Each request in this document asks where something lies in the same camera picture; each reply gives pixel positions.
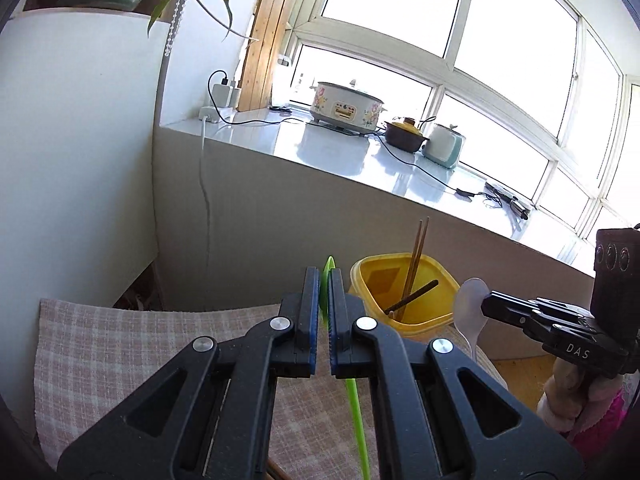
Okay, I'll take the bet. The white bead chain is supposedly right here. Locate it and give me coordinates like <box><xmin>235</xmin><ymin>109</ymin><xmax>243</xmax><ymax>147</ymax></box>
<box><xmin>161</xmin><ymin>0</ymin><xmax>193</xmax><ymax>61</ymax></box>

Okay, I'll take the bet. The light wooden chopstick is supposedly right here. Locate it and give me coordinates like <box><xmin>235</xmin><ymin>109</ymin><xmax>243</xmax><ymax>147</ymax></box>
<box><xmin>405</xmin><ymin>217</ymin><xmax>431</xmax><ymax>322</ymax></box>
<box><xmin>401</xmin><ymin>219</ymin><xmax>425</xmax><ymax>322</ymax></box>

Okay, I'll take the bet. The pink checked cloth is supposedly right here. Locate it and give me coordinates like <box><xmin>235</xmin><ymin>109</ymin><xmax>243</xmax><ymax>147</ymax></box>
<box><xmin>32</xmin><ymin>297</ymin><xmax>508</xmax><ymax>480</ymax></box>

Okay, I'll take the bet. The white plastic spoon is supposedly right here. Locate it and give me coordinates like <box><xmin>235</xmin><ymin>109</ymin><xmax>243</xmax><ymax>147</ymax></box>
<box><xmin>451</xmin><ymin>278</ymin><xmax>493</xmax><ymax>362</ymax></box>

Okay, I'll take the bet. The person's pink garment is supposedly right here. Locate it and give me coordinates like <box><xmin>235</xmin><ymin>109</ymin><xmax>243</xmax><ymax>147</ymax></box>
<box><xmin>570</xmin><ymin>375</ymin><xmax>637</xmax><ymax>461</ymax></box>

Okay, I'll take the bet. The black hair tool on sill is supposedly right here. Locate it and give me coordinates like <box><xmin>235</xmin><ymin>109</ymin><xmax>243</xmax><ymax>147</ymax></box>
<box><xmin>484</xmin><ymin>180</ymin><xmax>532</xmax><ymax>221</ymax></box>

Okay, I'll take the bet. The black cable with adapter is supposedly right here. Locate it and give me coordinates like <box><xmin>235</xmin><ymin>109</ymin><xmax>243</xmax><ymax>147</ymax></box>
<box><xmin>320</xmin><ymin>122</ymin><xmax>506</xmax><ymax>209</ymax></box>

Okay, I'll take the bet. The yellow plastic container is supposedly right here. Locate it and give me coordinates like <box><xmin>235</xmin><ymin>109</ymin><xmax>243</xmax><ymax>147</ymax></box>
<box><xmin>348</xmin><ymin>254</ymin><xmax>461</xmax><ymax>343</ymax></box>

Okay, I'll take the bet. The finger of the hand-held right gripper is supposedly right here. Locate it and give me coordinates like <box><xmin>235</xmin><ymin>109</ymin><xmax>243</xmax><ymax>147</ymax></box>
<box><xmin>492</xmin><ymin>291</ymin><xmax>594</xmax><ymax>322</ymax></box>
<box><xmin>481</xmin><ymin>294</ymin><xmax>567</xmax><ymax>344</ymax></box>

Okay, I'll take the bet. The white power cable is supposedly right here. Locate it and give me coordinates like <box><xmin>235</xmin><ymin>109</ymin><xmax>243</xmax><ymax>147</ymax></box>
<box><xmin>199</xmin><ymin>119</ymin><xmax>213</xmax><ymax>286</ymax></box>

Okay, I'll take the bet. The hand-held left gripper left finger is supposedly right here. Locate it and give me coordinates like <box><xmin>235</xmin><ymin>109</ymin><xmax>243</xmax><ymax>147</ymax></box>
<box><xmin>56</xmin><ymin>266</ymin><xmax>321</xmax><ymax>480</ymax></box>

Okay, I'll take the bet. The black charger cable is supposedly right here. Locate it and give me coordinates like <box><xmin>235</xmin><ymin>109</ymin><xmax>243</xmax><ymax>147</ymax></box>
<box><xmin>207</xmin><ymin>70</ymin><xmax>306</xmax><ymax>128</ymax></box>

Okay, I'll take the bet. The wooden plank board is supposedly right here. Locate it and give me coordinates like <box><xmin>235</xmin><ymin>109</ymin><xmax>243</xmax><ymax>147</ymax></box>
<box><xmin>236</xmin><ymin>0</ymin><xmax>296</xmax><ymax>112</ymax></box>

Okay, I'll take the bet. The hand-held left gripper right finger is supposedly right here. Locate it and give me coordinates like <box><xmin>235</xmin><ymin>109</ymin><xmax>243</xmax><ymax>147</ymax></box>
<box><xmin>328</xmin><ymin>268</ymin><xmax>585</xmax><ymax>480</ymax></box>

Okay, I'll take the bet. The brown clay pot yellow lid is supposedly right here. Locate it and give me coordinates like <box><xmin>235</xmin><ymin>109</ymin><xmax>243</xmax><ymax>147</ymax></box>
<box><xmin>382</xmin><ymin>117</ymin><xmax>430</xmax><ymax>154</ymax></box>

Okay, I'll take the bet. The dark chopstick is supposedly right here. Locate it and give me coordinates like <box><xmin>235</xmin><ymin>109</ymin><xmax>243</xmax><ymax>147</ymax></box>
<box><xmin>384</xmin><ymin>280</ymin><xmax>440</xmax><ymax>315</ymax></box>

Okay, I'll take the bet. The green plastic spoon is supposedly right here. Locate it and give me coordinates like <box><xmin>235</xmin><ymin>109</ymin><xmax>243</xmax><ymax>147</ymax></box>
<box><xmin>322</xmin><ymin>255</ymin><xmax>372</xmax><ymax>480</ymax></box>

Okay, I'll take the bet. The white and green kettle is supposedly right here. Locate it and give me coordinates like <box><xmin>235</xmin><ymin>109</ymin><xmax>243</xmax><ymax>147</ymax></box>
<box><xmin>421</xmin><ymin>122</ymin><xmax>467</xmax><ymax>170</ymax></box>

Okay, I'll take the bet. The white floral electric cooker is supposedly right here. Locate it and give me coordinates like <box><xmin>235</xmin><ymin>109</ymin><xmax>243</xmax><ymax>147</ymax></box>
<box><xmin>309</xmin><ymin>80</ymin><xmax>388</xmax><ymax>136</ymax></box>

